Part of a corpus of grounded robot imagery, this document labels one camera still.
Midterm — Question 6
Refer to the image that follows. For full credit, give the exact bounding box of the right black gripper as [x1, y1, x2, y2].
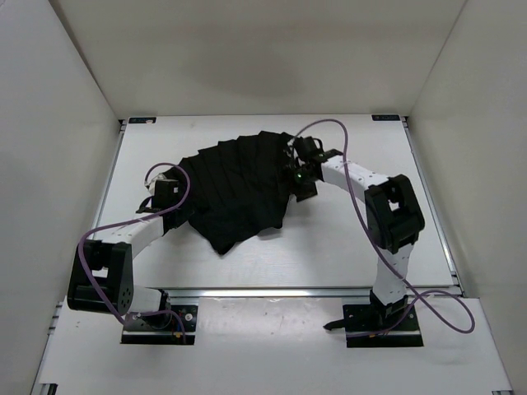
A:
[276, 165, 319, 205]

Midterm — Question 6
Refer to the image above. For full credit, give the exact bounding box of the black pleated skirt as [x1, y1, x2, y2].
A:
[164, 131, 292, 255]

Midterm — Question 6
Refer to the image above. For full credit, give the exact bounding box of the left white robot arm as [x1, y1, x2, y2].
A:
[67, 179, 189, 328]

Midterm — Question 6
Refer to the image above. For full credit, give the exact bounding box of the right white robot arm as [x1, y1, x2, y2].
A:
[285, 137, 425, 330]

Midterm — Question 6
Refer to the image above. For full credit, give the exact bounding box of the left table label sticker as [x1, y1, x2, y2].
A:
[128, 117, 156, 124]

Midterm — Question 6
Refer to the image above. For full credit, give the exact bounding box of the table label sticker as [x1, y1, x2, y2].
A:
[128, 117, 156, 124]
[371, 114, 400, 122]

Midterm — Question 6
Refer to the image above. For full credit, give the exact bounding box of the right table label sticker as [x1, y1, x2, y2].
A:
[371, 114, 400, 122]

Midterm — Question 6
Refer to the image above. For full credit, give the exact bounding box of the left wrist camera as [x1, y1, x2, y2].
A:
[144, 173, 167, 195]

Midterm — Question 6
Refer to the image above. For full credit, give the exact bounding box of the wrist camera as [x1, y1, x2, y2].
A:
[293, 137, 324, 160]
[144, 173, 167, 195]

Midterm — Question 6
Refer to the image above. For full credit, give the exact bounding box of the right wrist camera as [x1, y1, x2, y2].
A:
[293, 137, 324, 160]

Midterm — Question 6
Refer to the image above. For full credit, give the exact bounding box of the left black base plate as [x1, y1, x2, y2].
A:
[120, 304, 198, 346]

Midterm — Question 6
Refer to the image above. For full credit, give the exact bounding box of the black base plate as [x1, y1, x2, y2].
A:
[120, 304, 198, 346]
[323, 304, 424, 348]

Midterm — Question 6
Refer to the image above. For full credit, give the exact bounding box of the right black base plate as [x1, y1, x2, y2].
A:
[323, 304, 424, 348]

